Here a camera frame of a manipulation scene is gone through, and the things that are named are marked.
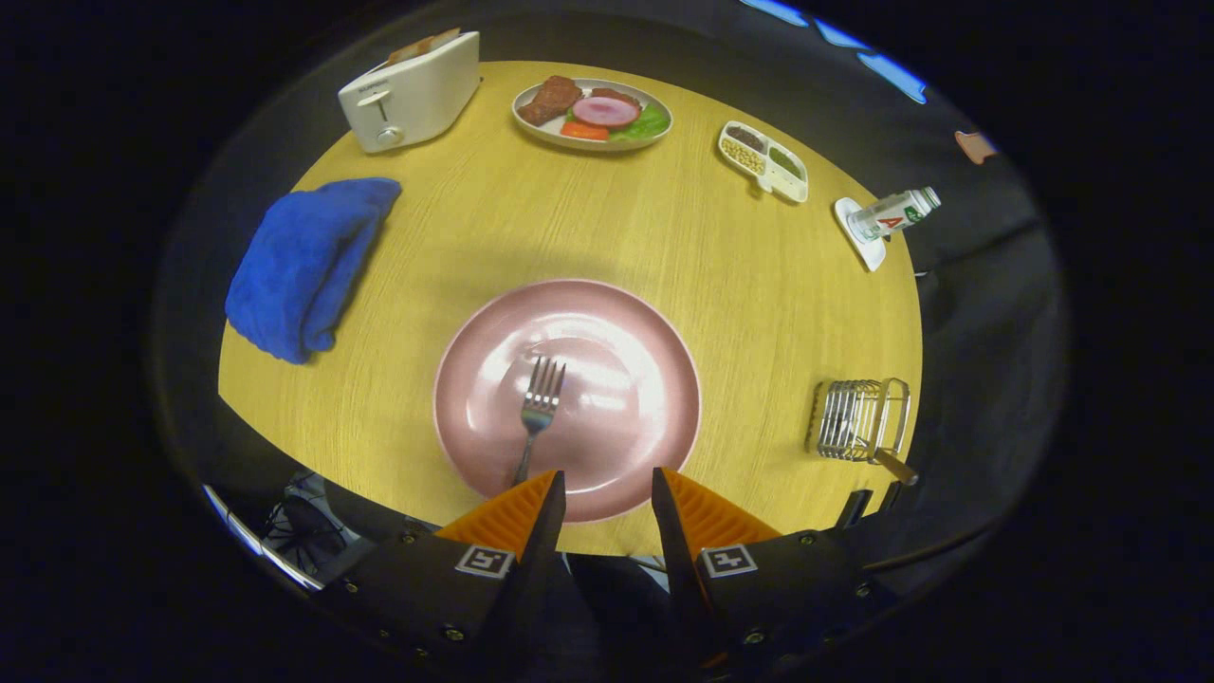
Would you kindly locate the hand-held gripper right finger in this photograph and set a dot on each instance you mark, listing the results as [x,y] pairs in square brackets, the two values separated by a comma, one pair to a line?
[675,560]

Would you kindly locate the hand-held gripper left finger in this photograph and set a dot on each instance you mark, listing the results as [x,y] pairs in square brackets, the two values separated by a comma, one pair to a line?
[541,550]

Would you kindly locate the pink round plate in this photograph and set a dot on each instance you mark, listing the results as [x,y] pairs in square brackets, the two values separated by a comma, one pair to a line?
[626,427]

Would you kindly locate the black table clamp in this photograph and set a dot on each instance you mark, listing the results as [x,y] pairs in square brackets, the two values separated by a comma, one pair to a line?
[852,510]
[893,495]

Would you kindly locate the black spoked object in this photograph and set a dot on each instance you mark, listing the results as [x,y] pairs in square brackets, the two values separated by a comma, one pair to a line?
[303,526]

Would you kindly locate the white square coaster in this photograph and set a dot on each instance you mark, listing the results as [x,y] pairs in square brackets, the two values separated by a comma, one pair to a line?
[865,251]

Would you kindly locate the blue towel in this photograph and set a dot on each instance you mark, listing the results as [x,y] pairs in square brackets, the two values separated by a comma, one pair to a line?
[303,266]

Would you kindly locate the white drink bottle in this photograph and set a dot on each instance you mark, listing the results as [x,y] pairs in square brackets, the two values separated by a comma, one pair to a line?
[892,216]

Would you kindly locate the white divided bean tray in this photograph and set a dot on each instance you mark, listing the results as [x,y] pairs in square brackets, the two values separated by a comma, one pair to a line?
[763,161]

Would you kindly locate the white oval food plate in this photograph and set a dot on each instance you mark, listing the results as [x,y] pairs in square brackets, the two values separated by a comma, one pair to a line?
[541,131]

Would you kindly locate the orange carrot slice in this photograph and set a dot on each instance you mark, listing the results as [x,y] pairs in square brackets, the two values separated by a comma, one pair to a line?
[583,131]

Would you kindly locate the green lettuce leaf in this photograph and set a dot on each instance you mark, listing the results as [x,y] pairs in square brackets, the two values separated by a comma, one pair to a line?
[650,123]

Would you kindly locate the pink ham slice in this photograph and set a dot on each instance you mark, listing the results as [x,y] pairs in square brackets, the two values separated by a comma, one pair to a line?
[607,112]

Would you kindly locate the large brown meat piece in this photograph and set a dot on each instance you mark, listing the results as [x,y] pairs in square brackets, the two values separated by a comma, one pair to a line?
[550,100]

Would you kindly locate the small brown meat piece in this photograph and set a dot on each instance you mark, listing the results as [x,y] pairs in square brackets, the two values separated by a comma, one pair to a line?
[621,94]

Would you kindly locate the white toaster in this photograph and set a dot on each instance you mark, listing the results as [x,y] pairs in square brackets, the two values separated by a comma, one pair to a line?
[417,95]

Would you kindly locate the toast slice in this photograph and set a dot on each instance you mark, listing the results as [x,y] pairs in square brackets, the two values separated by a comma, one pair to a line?
[422,46]

